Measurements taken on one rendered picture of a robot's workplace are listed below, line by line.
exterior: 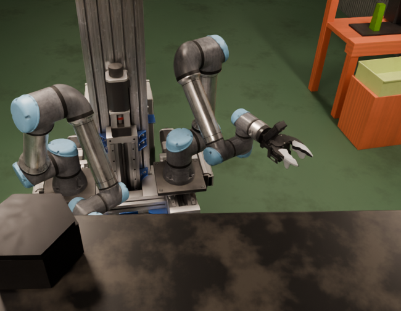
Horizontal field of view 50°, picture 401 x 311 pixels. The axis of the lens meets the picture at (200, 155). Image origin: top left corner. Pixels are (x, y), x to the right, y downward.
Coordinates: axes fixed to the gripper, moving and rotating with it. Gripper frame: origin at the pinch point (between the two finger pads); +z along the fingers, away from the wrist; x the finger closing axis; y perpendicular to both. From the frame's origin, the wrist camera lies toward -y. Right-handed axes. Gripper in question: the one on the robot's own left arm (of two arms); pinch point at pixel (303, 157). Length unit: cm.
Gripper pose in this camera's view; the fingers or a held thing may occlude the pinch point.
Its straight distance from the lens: 153.3
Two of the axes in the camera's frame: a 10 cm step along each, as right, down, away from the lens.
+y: 0.7, 7.3, 6.8
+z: 5.9, 5.2, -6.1
